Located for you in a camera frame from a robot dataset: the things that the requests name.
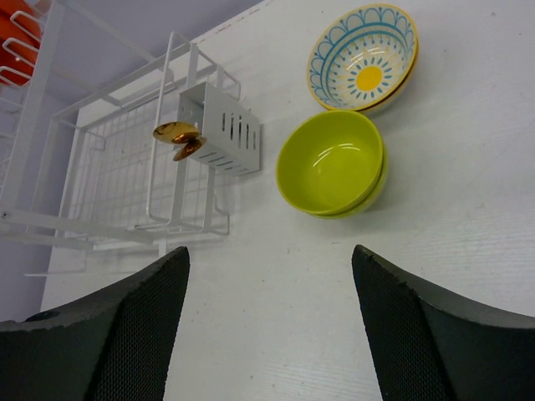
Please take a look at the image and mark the white wire dish rack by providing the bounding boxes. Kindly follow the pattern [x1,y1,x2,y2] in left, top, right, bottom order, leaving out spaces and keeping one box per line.
[1,1,242,252]

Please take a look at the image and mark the lime green bowl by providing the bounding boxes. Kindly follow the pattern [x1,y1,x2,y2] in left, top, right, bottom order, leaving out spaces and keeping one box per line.
[276,109,385,216]
[312,151,390,220]

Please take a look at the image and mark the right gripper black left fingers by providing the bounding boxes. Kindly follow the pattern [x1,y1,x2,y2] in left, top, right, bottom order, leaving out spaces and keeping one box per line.
[1,246,191,400]

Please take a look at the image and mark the small brown object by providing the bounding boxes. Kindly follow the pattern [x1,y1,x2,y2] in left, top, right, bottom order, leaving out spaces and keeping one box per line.
[153,121,206,162]

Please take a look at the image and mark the white floral ceramic bowl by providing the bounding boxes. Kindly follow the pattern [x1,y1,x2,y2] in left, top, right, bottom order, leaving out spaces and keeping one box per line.
[360,40,420,116]

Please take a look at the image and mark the grey cutlery holder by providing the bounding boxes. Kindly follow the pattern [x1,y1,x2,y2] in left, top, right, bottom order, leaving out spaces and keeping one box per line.
[178,83,261,176]

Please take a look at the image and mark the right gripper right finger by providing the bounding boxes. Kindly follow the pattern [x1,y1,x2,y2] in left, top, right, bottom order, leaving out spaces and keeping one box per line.
[352,245,534,400]

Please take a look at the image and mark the orange bowl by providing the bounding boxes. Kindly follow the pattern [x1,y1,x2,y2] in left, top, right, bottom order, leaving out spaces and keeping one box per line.
[1,0,42,48]
[1,38,38,87]

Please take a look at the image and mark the yellow sun pattern bowl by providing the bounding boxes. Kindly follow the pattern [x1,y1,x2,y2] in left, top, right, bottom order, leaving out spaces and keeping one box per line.
[306,3,419,113]

